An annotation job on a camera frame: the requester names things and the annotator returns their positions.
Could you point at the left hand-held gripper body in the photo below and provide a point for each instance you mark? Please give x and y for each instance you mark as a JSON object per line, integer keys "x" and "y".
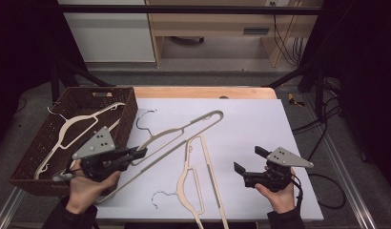
{"x": 98, "y": 159}

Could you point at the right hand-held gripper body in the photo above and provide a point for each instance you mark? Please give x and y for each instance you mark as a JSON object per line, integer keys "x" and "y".
{"x": 273, "y": 178}

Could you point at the beige clothes hanger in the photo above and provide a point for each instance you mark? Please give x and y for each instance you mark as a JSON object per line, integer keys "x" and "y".
{"x": 179, "y": 129}
{"x": 212, "y": 175}
{"x": 82, "y": 118}

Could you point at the brown woven basket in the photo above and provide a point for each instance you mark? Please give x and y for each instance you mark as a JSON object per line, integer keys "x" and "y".
{"x": 88, "y": 95}

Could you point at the person's right hand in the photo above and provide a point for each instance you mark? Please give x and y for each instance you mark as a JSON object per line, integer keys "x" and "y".
{"x": 281, "y": 200}

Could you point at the person's left hand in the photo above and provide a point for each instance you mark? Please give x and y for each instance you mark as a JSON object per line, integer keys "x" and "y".
{"x": 85, "y": 194}

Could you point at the white table sheet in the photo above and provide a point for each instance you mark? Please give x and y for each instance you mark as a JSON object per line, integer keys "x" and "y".
{"x": 247, "y": 127}

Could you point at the yellow and black tool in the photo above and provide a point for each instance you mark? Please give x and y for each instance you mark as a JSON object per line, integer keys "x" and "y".
{"x": 293, "y": 101}

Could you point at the black metal stand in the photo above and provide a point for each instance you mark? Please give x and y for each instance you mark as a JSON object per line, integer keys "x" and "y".
{"x": 55, "y": 82}
{"x": 319, "y": 89}

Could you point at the white cabinet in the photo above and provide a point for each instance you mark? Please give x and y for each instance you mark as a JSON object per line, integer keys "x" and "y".
{"x": 111, "y": 35}

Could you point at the wooden desk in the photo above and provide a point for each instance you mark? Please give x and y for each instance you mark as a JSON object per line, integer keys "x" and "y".
{"x": 216, "y": 25}

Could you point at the black curtain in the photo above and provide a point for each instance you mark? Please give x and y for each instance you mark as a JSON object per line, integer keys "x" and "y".
{"x": 365, "y": 63}
{"x": 22, "y": 47}

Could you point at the aluminium rail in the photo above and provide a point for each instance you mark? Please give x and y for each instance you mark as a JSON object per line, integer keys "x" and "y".
{"x": 6, "y": 210}
{"x": 352, "y": 197}

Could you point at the black horizontal frame bar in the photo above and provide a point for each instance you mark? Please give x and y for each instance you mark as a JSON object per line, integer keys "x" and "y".
{"x": 184, "y": 10}

